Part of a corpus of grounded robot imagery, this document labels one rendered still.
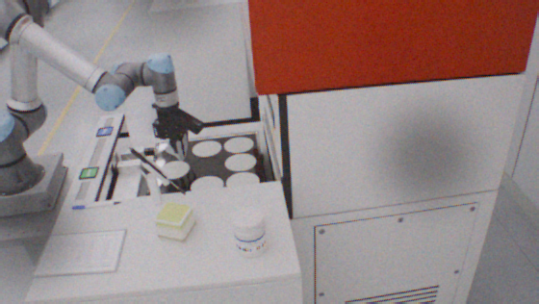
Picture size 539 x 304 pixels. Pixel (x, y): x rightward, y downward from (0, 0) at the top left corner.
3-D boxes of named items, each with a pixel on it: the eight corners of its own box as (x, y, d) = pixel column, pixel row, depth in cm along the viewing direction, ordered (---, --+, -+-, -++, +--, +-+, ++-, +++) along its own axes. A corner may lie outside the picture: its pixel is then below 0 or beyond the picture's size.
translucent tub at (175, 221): (197, 225, 113) (193, 204, 109) (185, 245, 107) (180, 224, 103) (171, 220, 115) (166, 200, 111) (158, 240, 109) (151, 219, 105)
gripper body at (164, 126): (167, 128, 150) (161, 95, 144) (189, 132, 147) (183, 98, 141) (154, 139, 144) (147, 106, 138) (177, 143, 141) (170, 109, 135)
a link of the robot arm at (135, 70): (102, 72, 128) (136, 71, 126) (117, 58, 137) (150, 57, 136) (108, 96, 132) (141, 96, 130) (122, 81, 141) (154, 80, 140)
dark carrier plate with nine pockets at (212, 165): (255, 135, 163) (255, 133, 162) (266, 193, 134) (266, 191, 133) (160, 145, 160) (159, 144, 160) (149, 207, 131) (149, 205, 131)
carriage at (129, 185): (147, 159, 162) (145, 152, 160) (134, 226, 131) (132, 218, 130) (125, 161, 161) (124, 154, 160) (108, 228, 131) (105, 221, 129)
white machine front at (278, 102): (264, 99, 203) (257, 11, 181) (292, 219, 135) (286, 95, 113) (257, 100, 203) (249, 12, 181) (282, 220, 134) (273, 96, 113)
